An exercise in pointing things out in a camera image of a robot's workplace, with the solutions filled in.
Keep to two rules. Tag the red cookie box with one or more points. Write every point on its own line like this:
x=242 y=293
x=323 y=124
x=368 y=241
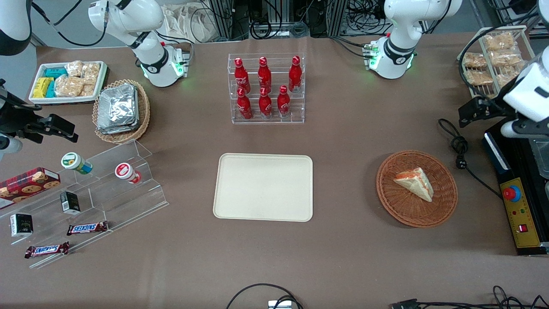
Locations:
x=25 y=186

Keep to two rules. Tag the beige rectangular tray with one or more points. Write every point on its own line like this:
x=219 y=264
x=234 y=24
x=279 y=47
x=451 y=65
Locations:
x=263 y=187

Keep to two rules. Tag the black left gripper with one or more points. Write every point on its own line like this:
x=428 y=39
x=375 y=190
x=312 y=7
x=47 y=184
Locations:
x=493 y=107

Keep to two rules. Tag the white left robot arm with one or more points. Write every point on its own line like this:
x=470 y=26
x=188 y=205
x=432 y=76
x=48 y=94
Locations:
x=399 y=25

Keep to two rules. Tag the green lid white cup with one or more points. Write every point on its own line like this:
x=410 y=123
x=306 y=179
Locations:
x=73 y=162

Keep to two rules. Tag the aluminium frame post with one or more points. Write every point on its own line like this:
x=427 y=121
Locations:
x=224 y=19

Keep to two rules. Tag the clear puffed snack bag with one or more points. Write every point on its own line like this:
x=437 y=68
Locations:
x=506 y=58
x=507 y=77
x=478 y=77
x=475 y=60
x=497 y=41

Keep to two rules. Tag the snickers chocolate bar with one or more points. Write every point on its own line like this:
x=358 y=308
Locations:
x=47 y=249
x=88 y=228

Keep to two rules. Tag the beige cloth bag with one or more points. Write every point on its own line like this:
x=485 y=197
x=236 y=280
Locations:
x=188 y=21

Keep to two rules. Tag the red lid white cup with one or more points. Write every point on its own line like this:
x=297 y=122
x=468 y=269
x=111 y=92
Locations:
x=125 y=171

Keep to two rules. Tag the white rectangular snack tray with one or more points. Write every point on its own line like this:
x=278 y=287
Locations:
x=64 y=100

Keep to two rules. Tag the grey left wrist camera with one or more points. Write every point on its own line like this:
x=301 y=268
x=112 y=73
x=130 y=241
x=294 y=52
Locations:
x=521 y=128

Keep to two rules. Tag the black machine with yellow panel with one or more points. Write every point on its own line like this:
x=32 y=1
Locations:
x=521 y=223

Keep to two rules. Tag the small white device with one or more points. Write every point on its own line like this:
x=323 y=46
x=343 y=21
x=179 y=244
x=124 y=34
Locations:
x=279 y=305

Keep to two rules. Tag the clear plastic container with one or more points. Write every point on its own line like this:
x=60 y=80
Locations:
x=541 y=156

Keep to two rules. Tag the teal snack pack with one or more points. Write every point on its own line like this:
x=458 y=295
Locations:
x=51 y=90
x=55 y=72

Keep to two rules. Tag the red emergency stop button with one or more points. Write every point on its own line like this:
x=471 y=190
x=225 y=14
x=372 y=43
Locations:
x=510 y=193

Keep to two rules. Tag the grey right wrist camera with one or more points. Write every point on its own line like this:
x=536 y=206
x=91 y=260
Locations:
x=8 y=146

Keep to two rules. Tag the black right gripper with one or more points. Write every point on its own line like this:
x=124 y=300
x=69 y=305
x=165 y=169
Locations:
x=16 y=121

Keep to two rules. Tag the silver foil packet stack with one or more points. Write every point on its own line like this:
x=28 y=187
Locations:
x=116 y=109

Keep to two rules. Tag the clear acrylic stepped display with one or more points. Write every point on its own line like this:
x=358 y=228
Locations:
x=128 y=201

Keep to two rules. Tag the clear rice cracker bag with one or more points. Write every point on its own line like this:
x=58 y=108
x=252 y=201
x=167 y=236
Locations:
x=73 y=68
x=68 y=86
x=91 y=72
x=88 y=90

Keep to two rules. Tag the oval light wicker basket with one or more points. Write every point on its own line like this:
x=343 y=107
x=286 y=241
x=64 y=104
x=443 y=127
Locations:
x=143 y=116

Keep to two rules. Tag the small black box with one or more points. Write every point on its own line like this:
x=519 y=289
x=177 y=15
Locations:
x=21 y=225
x=70 y=203

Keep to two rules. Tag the triangular sandwich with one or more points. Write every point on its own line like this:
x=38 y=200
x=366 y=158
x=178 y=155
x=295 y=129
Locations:
x=415 y=183

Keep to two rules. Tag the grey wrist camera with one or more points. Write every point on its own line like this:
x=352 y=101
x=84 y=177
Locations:
x=8 y=146
x=521 y=128

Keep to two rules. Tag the yellow snack pack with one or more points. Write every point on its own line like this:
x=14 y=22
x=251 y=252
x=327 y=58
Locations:
x=40 y=88

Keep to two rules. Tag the clear acrylic bottle rack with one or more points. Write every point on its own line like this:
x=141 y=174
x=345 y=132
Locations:
x=268 y=121

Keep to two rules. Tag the red cola bottle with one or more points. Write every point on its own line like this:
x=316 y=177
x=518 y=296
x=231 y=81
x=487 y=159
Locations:
x=241 y=77
x=244 y=107
x=283 y=104
x=295 y=75
x=265 y=105
x=264 y=75

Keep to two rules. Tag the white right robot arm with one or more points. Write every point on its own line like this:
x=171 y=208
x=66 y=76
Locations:
x=128 y=19

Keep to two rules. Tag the round brown wicker basket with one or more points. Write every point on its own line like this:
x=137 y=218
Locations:
x=403 y=210

